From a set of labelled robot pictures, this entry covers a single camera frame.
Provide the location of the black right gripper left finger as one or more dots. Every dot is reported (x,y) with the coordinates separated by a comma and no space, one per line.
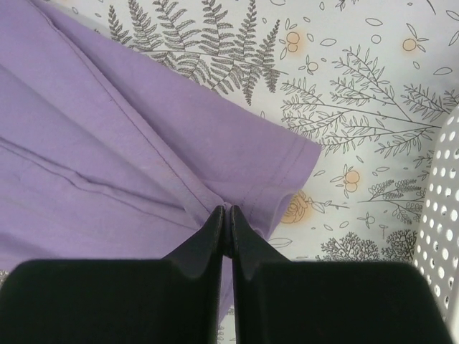
(170,300)

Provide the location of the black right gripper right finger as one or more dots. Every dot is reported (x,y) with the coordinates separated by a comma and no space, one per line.
(280,301)

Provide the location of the purple t shirt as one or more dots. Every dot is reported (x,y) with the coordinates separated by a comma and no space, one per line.
(106,154)

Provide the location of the white perforated plastic basket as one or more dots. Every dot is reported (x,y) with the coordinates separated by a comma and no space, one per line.
(436,249)

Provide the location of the floral patterned table mat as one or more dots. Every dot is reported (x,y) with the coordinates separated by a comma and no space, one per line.
(364,80)

